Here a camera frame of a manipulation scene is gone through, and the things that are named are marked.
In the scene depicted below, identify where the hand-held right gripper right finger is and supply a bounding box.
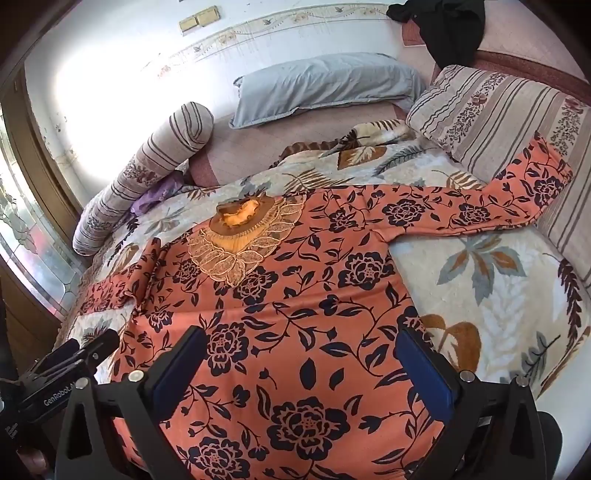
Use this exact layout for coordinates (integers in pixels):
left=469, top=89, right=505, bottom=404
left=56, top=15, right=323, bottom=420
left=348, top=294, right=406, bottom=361
left=394, top=327, right=555, bottom=480

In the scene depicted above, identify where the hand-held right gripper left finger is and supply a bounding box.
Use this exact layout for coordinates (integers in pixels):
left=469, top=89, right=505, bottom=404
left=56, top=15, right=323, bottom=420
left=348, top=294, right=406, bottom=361
left=54, top=326, right=209, bottom=480

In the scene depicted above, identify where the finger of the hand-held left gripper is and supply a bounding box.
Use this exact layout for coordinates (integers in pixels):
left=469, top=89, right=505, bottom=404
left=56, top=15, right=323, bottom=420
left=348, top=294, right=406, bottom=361
left=82, top=329, right=121, bottom=365
left=52, top=339, right=84, bottom=370

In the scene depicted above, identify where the orange floral blouse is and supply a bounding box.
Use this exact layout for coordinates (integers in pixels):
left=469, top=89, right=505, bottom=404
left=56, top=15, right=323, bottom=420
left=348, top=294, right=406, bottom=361
left=78, top=131, right=574, bottom=480

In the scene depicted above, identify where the leaf print fleece blanket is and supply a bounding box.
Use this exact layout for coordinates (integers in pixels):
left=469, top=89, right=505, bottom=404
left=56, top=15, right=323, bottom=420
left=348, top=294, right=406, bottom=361
left=53, top=117, right=591, bottom=402

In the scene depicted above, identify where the wooden framed patterned glass window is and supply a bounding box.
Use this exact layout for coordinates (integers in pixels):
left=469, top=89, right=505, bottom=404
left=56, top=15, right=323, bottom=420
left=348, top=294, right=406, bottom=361
left=0, top=69, right=90, bottom=324

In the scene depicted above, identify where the purple cloth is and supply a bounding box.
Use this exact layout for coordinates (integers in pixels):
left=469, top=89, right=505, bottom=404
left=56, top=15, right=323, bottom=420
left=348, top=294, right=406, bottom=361
left=130, top=171, right=185, bottom=215

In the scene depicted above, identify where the striped bolster pillow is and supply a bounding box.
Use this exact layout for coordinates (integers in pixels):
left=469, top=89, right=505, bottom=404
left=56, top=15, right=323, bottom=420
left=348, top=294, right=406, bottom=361
left=73, top=102, right=215, bottom=257

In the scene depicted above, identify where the pink bed sheet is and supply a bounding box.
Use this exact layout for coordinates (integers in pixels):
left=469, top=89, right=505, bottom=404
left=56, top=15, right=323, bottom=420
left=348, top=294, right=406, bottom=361
left=189, top=99, right=416, bottom=190

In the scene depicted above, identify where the striped floral large pillow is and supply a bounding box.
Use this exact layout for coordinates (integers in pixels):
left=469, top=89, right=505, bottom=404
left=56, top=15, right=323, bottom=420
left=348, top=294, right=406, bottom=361
left=405, top=64, right=591, bottom=278

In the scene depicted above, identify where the grey pillow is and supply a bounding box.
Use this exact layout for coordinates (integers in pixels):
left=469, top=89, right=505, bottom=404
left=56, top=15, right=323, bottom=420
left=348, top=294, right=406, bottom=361
left=228, top=52, right=428, bottom=130

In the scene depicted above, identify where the maroon padded headboard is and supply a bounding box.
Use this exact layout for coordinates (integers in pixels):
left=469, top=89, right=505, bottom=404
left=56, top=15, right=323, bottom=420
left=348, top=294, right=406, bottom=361
left=401, top=18, right=591, bottom=109

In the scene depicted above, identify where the black garment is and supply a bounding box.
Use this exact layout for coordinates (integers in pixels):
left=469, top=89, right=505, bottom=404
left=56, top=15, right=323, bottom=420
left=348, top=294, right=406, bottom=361
left=387, top=0, right=485, bottom=69

